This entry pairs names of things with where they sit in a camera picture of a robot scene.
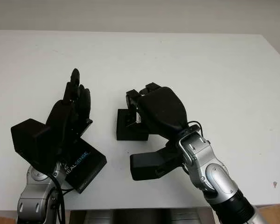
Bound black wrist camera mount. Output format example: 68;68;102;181
130;142;189;182
10;118;61;175

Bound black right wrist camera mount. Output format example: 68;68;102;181
130;142;189;182

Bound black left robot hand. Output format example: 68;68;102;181
45;68;93;159

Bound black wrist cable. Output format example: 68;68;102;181
49;175;73;224
186;120;203;138

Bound small silver depth camera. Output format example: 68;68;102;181
130;111;142;124

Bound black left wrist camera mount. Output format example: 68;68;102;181
10;118;61;175

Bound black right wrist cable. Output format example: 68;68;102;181
186;120;203;138

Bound grey robot torso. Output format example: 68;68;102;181
70;209;213;224

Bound black camera box with foam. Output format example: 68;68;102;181
116;108;150;141

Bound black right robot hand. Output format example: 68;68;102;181
126;82;189;140

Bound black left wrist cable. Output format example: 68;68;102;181
49;175;73;224

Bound black RealSense box lid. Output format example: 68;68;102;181
60;137;107;194

